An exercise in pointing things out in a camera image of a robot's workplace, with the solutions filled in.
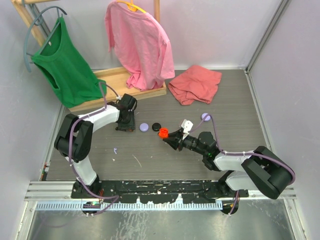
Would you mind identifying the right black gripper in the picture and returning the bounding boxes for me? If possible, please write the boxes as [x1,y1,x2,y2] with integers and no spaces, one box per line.
[163,128,208,156]

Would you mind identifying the orange round charging case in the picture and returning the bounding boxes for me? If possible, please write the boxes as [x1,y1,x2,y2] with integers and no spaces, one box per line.
[158,127,169,139]

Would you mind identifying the lilac earbud charging case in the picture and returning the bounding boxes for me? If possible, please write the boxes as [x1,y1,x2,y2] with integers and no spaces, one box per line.
[201,113,212,122]

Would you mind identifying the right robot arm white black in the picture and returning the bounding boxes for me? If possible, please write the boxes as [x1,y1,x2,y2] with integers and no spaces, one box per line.
[162,128,296,200]

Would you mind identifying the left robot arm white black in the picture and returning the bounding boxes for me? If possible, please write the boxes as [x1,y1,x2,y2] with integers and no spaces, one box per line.
[54,94,138,198]

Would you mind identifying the lilac round charging case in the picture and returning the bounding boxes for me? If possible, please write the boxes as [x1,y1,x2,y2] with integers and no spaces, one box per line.
[139,122,149,132]

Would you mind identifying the black round charging case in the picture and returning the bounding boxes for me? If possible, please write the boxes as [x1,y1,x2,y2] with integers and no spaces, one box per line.
[151,122,162,132]

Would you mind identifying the wooden clothes rack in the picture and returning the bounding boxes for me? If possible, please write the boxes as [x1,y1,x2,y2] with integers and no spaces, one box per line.
[11,0,167,113]

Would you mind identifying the coral folded cloth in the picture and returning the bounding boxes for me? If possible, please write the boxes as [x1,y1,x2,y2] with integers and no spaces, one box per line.
[168,65,222,106]

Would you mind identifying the pink t-shirt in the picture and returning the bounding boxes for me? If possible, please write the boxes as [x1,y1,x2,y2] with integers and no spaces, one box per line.
[104,1,175,91]

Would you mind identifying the green tank top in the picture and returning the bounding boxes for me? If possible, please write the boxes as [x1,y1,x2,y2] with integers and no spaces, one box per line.
[31,17,107,108]

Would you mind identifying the yellow hanger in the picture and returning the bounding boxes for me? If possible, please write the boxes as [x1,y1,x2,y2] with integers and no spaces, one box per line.
[116,0,146,14]

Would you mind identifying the grey-blue hanger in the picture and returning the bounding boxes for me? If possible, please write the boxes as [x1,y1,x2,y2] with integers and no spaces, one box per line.
[23,6,68,73]

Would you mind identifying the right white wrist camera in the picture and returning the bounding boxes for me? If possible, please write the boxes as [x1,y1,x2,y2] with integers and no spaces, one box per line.
[180,119,194,140]

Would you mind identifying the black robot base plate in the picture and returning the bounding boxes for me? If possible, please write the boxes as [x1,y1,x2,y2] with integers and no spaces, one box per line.
[71,179,250,204]

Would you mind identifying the white slotted cable duct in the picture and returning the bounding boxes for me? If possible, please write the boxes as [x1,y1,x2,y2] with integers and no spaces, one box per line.
[35,200,223,211]

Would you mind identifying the aluminium corner post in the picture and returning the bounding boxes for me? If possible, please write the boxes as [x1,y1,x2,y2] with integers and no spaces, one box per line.
[245,0,291,74]

